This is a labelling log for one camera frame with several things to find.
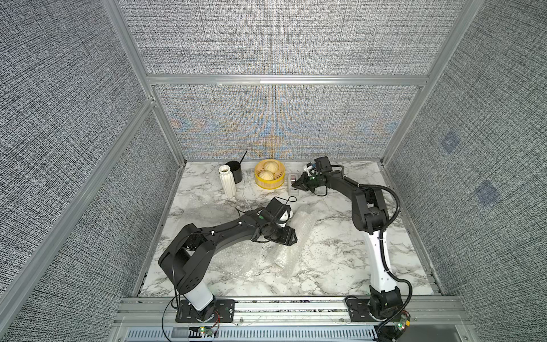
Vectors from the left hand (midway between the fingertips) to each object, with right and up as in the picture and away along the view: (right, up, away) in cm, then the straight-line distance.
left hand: (293, 239), depth 84 cm
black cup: (-26, +29, +21) cm, 45 cm away
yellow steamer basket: (-5, +25, +24) cm, 35 cm away
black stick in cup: (-24, +36, +30) cm, 53 cm away
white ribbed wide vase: (+4, +5, +1) cm, 7 cm away
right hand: (+1, +24, +20) cm, 31 cm away
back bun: (-9, +31, +25) cm, 41 cm away
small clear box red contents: (+2, +25, +22) cm, 33 cm away
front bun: (-11, +26, +22) cm, 35 cm away
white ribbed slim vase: (-28, +23, +11) cm, 38 cm away
